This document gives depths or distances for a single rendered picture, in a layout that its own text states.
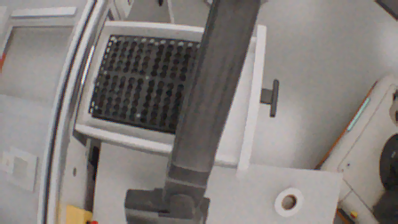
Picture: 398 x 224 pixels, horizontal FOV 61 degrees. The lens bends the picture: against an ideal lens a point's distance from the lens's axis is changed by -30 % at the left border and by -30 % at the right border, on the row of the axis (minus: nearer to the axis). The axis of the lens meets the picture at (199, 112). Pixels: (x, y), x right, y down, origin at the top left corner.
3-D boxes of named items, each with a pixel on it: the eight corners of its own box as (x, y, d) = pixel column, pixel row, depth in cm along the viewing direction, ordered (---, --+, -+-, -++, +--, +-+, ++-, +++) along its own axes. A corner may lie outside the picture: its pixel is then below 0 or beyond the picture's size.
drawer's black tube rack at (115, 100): (214, 56, 93) (214, 44, 87) (198, 142, 89) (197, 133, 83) (115, 45, 95) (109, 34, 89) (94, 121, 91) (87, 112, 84)
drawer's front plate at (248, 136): (263, 45, 96) (266, 25, 85) (242, 179, 88) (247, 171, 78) (255, 44, 96) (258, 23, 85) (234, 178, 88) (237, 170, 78)
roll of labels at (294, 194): (298, 186, 93) (302, 184, 89) (300, 212, 91) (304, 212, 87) (271, 193, 93) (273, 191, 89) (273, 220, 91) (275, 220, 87)
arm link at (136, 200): (193, 198, 61) (197, 162, 68) (115, 189, 62) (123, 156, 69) (194, 244, 67) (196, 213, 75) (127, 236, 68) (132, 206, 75)
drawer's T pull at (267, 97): (279, 81, 85) (279, 79, 84) (274, 119, 83) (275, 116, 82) (261, 77, 85) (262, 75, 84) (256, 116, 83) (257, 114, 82)
